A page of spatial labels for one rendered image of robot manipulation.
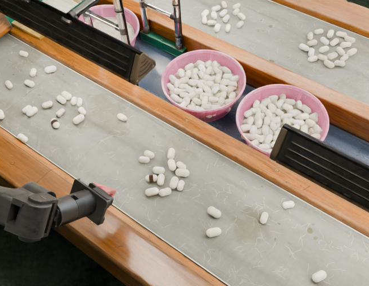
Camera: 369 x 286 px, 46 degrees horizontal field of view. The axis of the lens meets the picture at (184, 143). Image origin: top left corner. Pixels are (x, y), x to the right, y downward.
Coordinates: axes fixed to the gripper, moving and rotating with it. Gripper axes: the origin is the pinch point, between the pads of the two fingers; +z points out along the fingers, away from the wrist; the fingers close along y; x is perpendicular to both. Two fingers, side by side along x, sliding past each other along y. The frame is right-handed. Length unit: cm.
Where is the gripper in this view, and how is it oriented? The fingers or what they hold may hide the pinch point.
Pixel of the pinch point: (112, 192)
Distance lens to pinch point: 107.9
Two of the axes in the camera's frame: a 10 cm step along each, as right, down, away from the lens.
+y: -7.9, -4.7, 3.8
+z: 4.9, -1.3, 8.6
